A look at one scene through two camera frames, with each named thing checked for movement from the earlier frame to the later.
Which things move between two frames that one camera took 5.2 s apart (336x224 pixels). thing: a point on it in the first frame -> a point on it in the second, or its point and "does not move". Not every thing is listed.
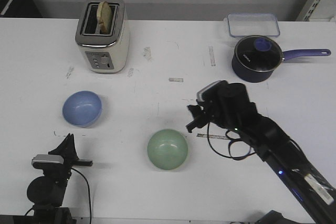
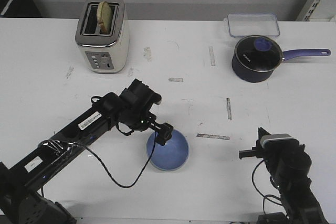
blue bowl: x=82 y=108 -> x=150 y=144
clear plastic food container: x=242 y=24 does not move
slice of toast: x=104 y=17 does not move
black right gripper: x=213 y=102 -> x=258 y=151
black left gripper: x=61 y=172 -> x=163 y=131
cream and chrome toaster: x=104 y=53 does not move
